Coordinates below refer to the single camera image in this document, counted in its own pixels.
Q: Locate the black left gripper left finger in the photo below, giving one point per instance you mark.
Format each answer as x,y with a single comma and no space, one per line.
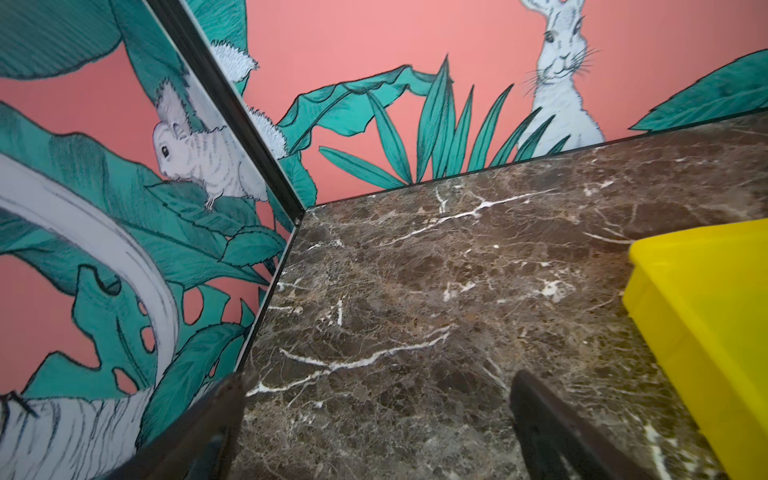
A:
200,444

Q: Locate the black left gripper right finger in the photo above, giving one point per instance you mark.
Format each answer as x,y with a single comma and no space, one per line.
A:
554,438

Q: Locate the yellow plastic bin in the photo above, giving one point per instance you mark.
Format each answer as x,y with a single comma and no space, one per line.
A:
699,299

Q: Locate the black metal left corner post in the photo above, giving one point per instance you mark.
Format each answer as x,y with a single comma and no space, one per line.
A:
186,36

